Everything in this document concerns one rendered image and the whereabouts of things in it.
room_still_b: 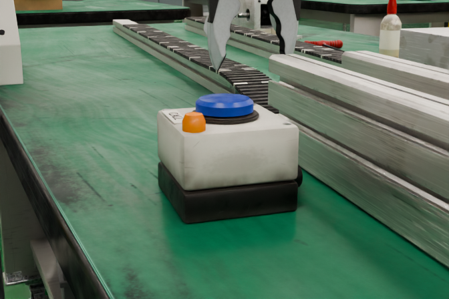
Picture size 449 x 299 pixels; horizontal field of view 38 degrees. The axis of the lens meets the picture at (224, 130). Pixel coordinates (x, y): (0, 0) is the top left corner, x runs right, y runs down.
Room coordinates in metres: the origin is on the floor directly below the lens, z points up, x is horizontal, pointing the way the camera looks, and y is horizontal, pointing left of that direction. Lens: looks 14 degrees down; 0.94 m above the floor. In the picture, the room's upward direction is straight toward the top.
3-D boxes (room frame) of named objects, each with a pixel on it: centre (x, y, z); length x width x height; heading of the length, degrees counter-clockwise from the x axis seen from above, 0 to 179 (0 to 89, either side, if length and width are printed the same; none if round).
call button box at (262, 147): (0.44, -0.01, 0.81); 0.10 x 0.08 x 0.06; 108
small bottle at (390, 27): (1.19, -0.30, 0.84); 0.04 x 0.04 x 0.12
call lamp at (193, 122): (0.40, 0.02, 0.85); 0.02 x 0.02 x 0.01
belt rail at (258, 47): (1.30, -0.06, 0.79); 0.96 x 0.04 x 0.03; 18
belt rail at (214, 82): (1.24, 0.12, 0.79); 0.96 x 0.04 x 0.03; 18
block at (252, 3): (1.62, -0.09, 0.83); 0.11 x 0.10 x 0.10; 108
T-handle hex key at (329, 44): (1.25, -0.21, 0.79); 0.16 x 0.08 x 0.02; 10
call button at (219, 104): (0.44, 0.00, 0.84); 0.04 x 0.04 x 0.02
